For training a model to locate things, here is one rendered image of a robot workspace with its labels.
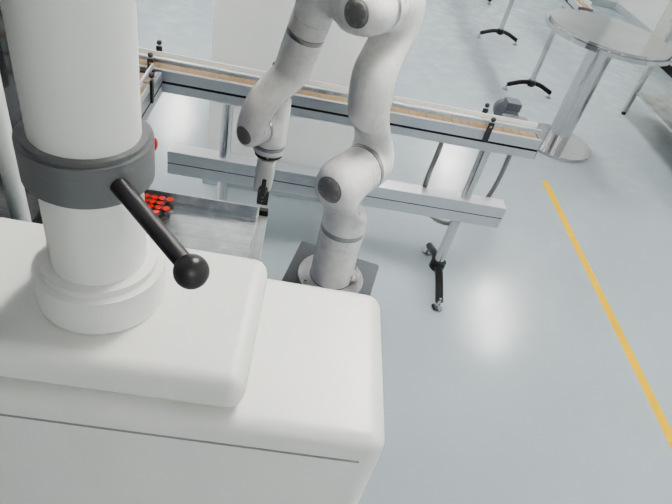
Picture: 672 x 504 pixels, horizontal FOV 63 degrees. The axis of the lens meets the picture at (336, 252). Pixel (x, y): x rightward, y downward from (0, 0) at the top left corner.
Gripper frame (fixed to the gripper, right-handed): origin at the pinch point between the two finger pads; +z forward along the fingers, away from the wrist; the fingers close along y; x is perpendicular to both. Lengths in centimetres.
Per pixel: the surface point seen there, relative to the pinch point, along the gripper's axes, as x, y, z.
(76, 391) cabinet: -8, 106, -56
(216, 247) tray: -10.6, 12.4, 10.7
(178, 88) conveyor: -43, -82, 12
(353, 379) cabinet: 14, 102, -56
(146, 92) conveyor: -50, -61, 5
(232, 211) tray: -8.8, -4.9, 10.5
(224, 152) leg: -23, -85, 40
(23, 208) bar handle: -31, 67, -40
